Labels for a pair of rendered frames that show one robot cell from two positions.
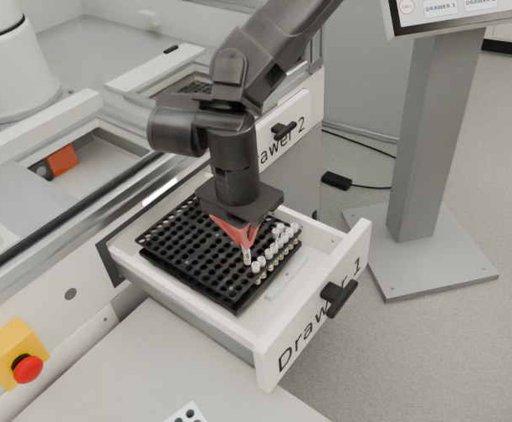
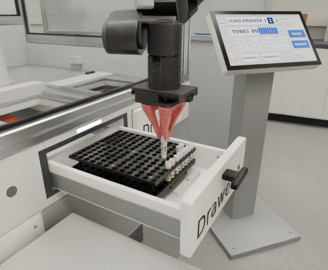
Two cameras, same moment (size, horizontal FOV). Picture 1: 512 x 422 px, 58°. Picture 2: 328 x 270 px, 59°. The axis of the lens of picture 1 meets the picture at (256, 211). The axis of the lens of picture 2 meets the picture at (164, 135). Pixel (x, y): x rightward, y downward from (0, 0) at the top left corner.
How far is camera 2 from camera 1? 0.29 m
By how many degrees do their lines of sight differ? 21
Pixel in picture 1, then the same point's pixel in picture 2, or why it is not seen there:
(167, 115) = (118, 20)
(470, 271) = (282, 235)
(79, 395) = not seen: outside the picture
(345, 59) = not seen: hidden behind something
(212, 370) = (132, 257)
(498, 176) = (284, 180)
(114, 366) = (42, 261)
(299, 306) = (211, 177)
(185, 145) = (132, 37)
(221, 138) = (161, 26)
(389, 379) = not seen: outside the picture
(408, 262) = (241, 231)
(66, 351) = not seen: outside the picture
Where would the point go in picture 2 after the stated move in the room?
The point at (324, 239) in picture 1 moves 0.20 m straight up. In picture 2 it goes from (210, 157) to (217, 72)
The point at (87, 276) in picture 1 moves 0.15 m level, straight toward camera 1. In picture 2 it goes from (27, 179) to (58, 217)
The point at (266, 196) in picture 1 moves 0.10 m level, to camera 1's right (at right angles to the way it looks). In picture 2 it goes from (185, 88) to (239, 85)
